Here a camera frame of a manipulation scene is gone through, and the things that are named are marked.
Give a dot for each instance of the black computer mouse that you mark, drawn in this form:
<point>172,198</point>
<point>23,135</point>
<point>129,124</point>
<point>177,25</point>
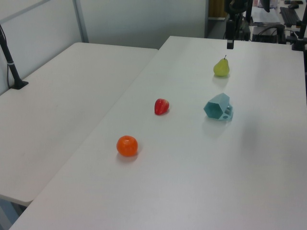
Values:
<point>293,6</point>

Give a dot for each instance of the black camera stand pole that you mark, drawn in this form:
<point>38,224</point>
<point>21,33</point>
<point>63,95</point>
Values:
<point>10,64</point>

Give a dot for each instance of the black computer keyboard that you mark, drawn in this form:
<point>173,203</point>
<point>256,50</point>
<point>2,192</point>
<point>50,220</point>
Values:
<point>289,16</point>

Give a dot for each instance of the orange toy tangerine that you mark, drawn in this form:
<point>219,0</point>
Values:
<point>127,145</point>

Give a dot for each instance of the black clamp camera stand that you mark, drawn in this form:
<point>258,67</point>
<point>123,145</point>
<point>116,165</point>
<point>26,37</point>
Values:
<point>299,36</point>

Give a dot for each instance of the wooden cabinet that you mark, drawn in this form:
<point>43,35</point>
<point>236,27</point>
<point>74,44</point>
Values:
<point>217,8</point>

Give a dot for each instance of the green yellow toy pear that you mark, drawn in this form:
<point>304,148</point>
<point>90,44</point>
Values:
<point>221,67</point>

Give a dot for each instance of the teal hexagonal mug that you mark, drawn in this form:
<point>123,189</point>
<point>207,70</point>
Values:
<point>217,107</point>

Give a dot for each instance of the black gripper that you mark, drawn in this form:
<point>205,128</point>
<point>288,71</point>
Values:
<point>236,6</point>

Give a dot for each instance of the red toy strawberry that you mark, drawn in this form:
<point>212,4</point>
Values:
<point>161,106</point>

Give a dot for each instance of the black electronics box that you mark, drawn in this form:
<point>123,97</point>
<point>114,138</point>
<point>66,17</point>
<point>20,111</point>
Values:
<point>267,33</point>

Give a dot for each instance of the white paper stack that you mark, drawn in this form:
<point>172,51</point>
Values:
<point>265,16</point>

